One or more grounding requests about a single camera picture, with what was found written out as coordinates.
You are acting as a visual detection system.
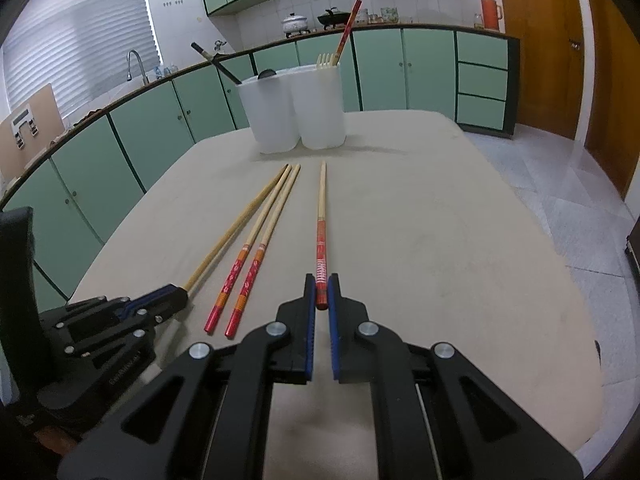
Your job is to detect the black chopstick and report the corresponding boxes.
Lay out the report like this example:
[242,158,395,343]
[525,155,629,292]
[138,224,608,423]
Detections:
[191,42,242,86]

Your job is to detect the white double utensil holder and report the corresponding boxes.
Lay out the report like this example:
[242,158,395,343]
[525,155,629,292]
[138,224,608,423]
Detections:
[238,64,346,154]

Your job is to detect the metal spoon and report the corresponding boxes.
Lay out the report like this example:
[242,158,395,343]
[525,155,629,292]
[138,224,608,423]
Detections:
[257,68,277,79]

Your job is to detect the white plastic fork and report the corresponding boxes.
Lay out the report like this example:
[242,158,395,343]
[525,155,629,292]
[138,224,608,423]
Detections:
[317,53,336,70]

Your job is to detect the plain wooden chopstick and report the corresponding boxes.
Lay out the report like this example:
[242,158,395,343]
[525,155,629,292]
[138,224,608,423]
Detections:
[182,164,288,294]

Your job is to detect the black appliance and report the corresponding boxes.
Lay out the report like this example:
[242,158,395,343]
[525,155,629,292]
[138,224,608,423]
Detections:
[1,207,38,398]

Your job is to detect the green lower cabinets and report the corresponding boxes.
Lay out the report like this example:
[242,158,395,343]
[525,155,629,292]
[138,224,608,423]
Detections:
[1,25,520,310]

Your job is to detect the cardboard box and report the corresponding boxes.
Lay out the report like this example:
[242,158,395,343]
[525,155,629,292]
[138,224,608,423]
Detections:
[0,84,65,182]

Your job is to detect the metal faucet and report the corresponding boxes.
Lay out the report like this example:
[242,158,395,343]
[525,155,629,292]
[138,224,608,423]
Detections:
[124,49,151,87]

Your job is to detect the window blind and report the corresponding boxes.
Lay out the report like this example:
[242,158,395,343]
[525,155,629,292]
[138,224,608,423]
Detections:
[2,0,160,117]

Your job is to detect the white pot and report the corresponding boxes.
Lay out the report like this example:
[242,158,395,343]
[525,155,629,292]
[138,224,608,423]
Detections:
[282,12,310,38]

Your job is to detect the wooden door right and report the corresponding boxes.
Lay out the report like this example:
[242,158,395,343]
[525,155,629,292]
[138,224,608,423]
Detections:
[586,0,639,196]

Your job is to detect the wooden door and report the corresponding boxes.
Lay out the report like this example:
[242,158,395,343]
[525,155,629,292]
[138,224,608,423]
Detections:
[502,0,584,140]
[586,0,639,196]

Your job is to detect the black wok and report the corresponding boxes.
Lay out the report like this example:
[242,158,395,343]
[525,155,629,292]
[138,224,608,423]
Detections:
[317,6,350,30]

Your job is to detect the orange thermos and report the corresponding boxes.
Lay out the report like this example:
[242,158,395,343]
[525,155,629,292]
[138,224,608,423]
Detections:
[480,0,503,32]

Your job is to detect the wooden door left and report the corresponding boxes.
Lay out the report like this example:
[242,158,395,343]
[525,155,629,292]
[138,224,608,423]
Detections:
[502,0,584,140]

